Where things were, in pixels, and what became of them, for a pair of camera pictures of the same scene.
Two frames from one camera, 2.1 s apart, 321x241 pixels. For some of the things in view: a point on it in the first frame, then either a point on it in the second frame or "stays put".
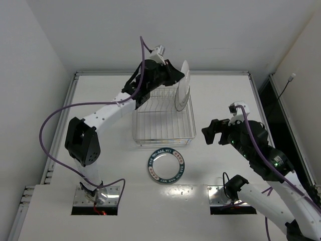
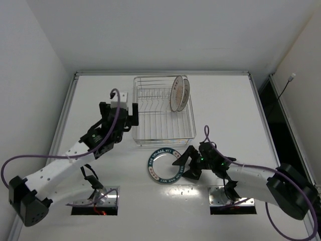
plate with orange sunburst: (184, 87) to (177, 94)
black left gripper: (169, 74) to (118, 113)
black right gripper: (223, 131) to (196, 160)
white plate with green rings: (182, 97) stays put
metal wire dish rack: (157, 121) stays put
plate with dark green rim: (166, 165) stays put
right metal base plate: (217, 197) stays put
